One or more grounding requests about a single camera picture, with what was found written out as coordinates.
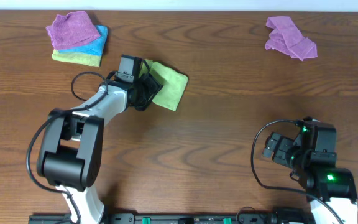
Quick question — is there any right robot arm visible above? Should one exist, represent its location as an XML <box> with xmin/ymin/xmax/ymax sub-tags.
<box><xmin>262</xmin><ymin>131</ymin><xmax>358</xmax><ymax>223</ymax></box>

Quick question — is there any folded green cloth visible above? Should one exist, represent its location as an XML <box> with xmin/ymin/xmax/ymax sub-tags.
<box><xmin>51</xmin><ymin>50</ymin><xmax>101</xmax><ymax>67</ymax></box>

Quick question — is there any light green cloth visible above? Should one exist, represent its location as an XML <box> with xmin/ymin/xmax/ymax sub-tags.
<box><xmin>141</xmin><ymin>59</ymin><xmax>188</xmax><ymax>111</ymax></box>

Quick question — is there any folded purple cloth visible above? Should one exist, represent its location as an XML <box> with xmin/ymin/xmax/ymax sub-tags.
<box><xmin>46</xmin><ymin>11</ymin><xmax>101</xmax><ymax>50</ymax></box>

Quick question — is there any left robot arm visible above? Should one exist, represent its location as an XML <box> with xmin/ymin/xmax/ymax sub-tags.
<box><xmin>31</xmin><ymin>72</ymin><xmax>163</xmax><ymax>223</ymax></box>

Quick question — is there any folded blue cloth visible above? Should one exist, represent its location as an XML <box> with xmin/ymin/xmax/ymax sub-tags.
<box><xmin>59</xmin><ymin>25</ymin><xmax>108</xmax><ymax>56</ymax></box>

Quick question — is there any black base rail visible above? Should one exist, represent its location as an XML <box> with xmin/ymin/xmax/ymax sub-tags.
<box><xmin>28</xmin><ymin>212</ymin><xmax>316</xmax><ymax>224</ymax></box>

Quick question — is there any crumpled purple cloth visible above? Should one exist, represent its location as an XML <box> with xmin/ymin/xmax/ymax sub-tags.
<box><xmin>265</xmin><ymin>16</ymin><xmax>318</xmax><ymax>61</ymax></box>

